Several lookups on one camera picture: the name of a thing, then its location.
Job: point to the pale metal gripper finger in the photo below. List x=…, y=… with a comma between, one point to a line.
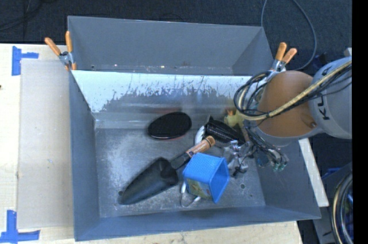
x=239, y=164
x=235, y=146

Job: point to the yellow toy animal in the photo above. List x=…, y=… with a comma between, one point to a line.
x=233, y=119

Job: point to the blue square plastic cup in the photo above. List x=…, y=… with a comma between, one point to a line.
x=205, y=173

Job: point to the black oval case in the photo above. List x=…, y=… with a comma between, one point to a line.
x=169, y=125

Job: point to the grey metal bin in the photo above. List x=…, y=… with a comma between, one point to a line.
x=120, y=150

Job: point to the pale flat board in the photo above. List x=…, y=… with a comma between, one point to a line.
x=43, y=136

